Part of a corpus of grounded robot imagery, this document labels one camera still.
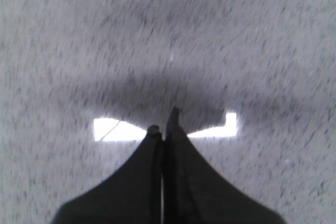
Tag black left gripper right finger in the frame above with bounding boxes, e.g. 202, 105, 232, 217
163, 107, 285, 224

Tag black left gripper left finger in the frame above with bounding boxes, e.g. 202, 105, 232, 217
52, 125, 163, 224

